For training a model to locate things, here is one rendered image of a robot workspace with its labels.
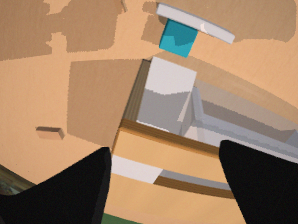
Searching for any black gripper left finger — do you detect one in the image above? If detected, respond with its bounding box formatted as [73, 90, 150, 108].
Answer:
[0, 147, 112, 224]

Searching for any small teal block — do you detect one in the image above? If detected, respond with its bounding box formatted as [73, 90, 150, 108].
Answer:
[158, 18, 198, 57]

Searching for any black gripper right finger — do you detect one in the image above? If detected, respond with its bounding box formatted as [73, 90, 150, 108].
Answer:
[218, 140, 298, 224]

